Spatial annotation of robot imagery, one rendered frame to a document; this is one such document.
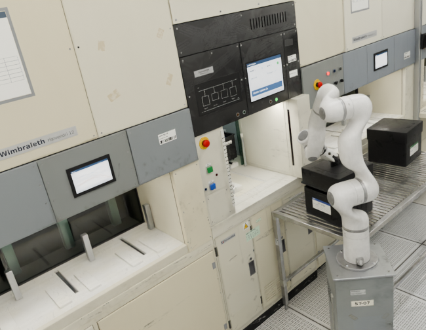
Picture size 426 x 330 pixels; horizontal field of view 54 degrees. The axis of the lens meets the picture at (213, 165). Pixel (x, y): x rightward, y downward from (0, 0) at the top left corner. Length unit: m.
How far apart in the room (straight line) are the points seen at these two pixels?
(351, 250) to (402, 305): 1.10
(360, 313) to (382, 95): 2.26
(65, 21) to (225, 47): 0.83
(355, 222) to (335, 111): 0.52
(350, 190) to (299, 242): 1.14
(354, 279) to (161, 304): 0.97
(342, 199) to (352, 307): 0.55
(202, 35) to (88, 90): 0.65
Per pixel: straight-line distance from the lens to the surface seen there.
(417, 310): 3.10
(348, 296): 2.14
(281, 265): 2.82
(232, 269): 2.56
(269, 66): 2.46
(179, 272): 2.29
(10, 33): 1.72
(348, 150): 1.88
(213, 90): 2.18
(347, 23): 3.08
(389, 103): 3.97
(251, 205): 2.51
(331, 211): 2.43
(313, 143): 2.14
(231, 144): 3.02
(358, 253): 2.10
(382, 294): 2.17
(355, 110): 1.85
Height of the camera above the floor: 2.02
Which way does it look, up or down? 21 degrees down
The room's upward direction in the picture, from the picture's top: 10 degrees counter-clockwise
